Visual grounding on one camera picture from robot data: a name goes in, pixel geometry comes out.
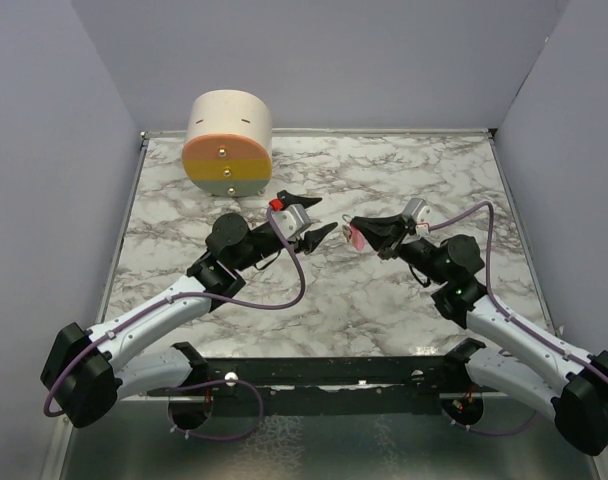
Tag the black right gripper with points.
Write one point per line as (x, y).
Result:
(384, 233)

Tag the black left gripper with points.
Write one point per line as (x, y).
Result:
(311, 239)

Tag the pink strap keyring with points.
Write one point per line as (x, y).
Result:
(352, 235)

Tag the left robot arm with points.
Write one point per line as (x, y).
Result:
(88, 370)

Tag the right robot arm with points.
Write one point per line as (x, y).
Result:
(566, 384)

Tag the round cream drawer cabinet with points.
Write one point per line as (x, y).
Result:
(227, 149)

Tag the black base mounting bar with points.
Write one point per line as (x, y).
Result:
(424, 374)

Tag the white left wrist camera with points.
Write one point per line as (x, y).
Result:
(291, 222)

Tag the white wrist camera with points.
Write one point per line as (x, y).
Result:
(416, 214)
(291, 222)

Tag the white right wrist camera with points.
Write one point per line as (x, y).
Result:
(416, 214)

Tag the aluminium frame rail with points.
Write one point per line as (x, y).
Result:
(115, 447)

